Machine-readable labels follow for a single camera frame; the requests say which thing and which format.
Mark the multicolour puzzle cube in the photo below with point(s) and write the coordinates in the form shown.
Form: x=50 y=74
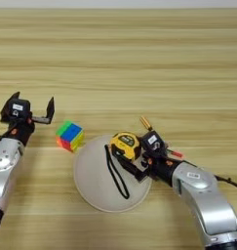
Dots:
x=70 y=135

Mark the round beige plate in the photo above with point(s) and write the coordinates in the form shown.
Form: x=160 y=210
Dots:
x=94 y=175

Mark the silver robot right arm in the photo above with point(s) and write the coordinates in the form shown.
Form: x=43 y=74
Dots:
x=204 y=198

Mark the yellow black tape measure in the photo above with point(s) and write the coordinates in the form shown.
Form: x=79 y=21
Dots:
x=125 y=145

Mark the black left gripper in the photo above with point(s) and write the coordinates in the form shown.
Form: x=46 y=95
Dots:
x=22 y=130

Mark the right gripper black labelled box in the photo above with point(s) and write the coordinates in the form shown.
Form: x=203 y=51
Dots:
x=152 y=140

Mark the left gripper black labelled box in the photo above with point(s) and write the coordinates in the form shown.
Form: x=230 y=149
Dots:
x=16 y=109

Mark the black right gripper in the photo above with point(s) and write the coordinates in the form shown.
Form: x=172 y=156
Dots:
x=160 y=167

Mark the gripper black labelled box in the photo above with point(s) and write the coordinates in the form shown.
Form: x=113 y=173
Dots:
x=16 y=109
x=152 y=140

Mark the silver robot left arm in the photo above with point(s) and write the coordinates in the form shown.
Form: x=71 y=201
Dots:
x=6 y=162

